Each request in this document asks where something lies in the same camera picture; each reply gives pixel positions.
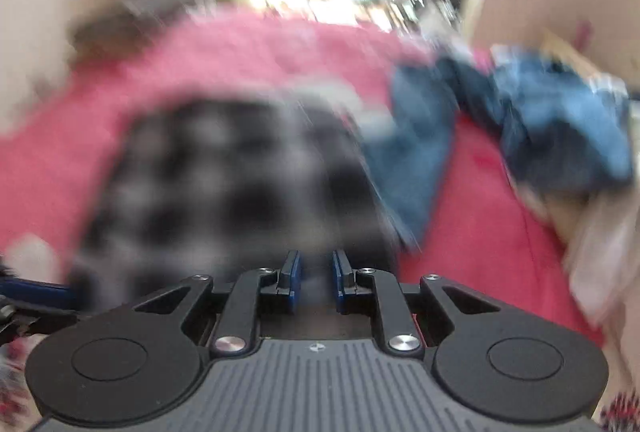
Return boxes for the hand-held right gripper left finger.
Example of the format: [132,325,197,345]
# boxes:
[134,250,304,359]

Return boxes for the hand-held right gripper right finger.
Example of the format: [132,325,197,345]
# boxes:
[331,249,502,357]

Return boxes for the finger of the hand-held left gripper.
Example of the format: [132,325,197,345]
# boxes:
[0,305,77,339]
[0,278,79,309]

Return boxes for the black white plaid shirt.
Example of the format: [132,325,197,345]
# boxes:
[67,94,402,319]

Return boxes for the dark blue jeans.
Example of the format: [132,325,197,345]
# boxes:
[360,56,502,249]

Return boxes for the red printed blanket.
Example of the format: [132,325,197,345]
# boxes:
[0,9,640,432]

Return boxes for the white cloth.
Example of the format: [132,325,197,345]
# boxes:
[562,192,640,329]

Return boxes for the light blue denim garment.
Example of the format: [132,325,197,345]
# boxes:
[492,54,637,195]

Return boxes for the dark brown cloth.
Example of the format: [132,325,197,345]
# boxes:
[69,6,168,60]

